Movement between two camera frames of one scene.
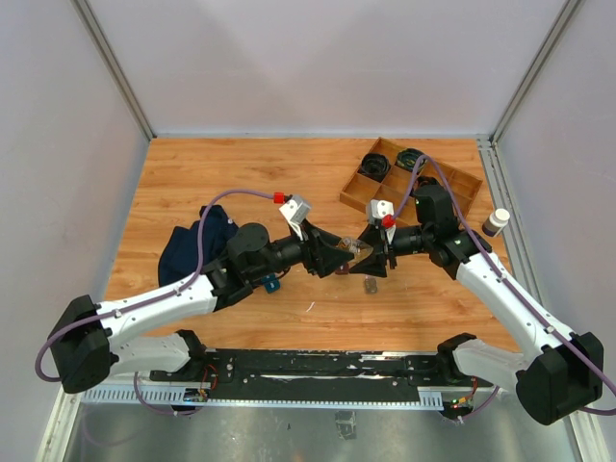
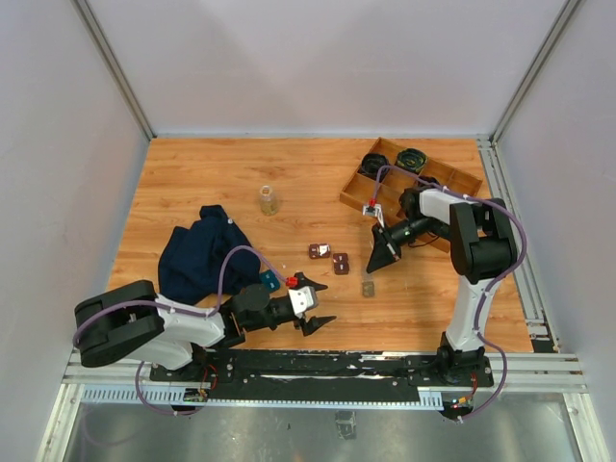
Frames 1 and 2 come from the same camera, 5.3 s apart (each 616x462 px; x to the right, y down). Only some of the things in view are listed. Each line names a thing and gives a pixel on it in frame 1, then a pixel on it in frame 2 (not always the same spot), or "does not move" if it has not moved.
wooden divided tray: [394, 172] does not move
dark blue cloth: [180, 258] does not move
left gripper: [322, 261] -> [314, 323]
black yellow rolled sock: [407, 158] does not move
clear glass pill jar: [356, 246] -> [269, 203]
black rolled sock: [375, 165] does not move
